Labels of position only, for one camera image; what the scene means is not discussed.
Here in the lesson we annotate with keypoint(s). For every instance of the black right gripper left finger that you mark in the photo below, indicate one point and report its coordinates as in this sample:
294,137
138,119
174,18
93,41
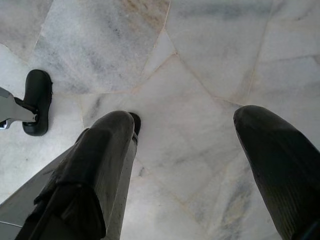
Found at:
82,175

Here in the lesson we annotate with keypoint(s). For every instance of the black robot left foot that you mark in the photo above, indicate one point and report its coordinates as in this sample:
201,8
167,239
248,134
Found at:
37,85

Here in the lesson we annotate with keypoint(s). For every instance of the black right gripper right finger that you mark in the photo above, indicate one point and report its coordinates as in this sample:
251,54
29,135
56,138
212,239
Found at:
282,175

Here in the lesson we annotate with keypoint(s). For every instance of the silver robot left leg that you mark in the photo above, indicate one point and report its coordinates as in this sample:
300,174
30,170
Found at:
10,110

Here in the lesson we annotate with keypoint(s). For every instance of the black robot foot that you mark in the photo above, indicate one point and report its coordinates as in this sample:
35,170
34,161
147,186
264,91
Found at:
37,85
137,123

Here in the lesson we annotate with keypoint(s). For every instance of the black robot right foot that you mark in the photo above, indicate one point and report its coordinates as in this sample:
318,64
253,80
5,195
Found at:
137,123

